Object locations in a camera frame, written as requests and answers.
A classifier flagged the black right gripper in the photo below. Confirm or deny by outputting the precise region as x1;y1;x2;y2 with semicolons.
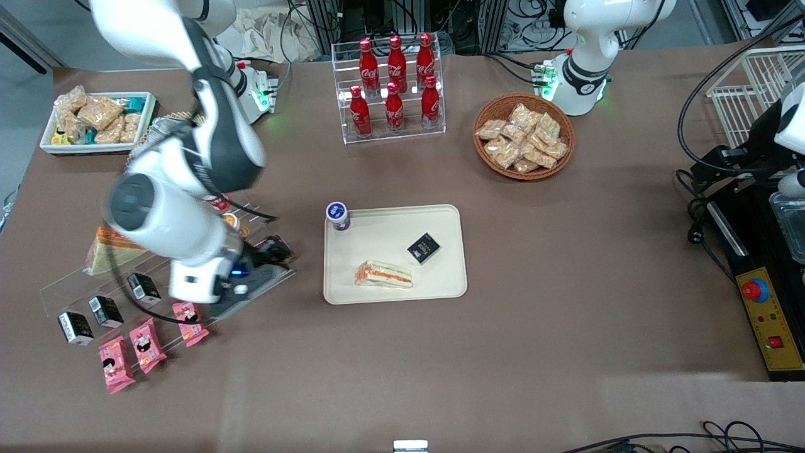
238;236;295;282

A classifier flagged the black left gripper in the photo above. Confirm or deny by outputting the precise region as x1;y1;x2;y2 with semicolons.
690;145;782;189

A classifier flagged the orange filling sandwich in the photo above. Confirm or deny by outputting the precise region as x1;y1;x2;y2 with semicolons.
354;260;414;289

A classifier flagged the beige plastic tray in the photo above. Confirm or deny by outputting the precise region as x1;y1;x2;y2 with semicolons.
323;204;469;306

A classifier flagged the wrapped triangle sandwich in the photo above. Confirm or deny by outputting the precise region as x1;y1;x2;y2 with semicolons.
85;226;148;276

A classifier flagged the red plaid cookie box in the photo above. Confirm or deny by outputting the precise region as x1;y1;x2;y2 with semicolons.
242;236;296;298

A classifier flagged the blue lid yogurt cup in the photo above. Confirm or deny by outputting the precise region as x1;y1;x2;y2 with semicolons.
325;201;351;232

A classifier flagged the clear plastic container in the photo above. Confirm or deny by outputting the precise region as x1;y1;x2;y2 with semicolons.
769;192;805;265

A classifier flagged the black equipment base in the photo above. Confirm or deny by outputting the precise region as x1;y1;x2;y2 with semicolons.
704;182;805;383

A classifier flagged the pink snack packet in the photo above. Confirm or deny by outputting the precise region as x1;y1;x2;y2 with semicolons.
129;318;168;375
172;302;209;348
98;335;136;395

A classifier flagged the small black drink carton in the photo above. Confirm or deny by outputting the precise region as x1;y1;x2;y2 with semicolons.
57;313;95;347
126;272;162;306
88;296;125;329

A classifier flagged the small black gold-print box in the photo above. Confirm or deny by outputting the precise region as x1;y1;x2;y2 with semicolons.
406;232;441;266

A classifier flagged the red cola bottle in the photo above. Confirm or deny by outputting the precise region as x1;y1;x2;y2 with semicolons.
387;35;408;89
416;32;436;86
420;75;441;130
384;82;405;133
349;86;372;137
359;38;380;96

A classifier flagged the yellow emergency stop box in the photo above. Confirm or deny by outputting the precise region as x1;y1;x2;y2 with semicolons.
735;266;805;373

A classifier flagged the flat woven wicker basket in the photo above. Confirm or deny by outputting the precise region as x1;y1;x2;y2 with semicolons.
124;110;203;171

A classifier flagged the silver foil container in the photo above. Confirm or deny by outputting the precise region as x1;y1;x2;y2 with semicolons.
135;116;197;152

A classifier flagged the clear acrylic bottle rack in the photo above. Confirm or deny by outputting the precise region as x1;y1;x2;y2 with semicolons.
331;35;447;145

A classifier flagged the clear acrylic stepped stand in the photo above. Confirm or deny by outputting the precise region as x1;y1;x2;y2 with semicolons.
41;198;297;351

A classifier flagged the white rectangular plastic bin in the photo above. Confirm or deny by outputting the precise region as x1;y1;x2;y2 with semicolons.
40;91;158;156

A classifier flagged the crumpled beige cloth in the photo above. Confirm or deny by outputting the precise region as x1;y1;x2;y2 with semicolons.
233;6;316;64

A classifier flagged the round brown wicker basket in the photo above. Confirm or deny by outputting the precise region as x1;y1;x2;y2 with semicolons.
473;93;576;182

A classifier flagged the long black looping cable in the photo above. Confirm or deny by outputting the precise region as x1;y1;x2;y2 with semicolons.
677;13;805;178

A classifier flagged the white wire basket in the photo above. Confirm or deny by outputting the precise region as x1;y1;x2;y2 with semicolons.
706;45;805;148

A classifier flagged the black plug cable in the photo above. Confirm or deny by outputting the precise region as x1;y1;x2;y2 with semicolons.
675;169;738;284

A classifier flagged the black cable bundle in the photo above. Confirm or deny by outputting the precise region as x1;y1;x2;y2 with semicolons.
560;420;805;453

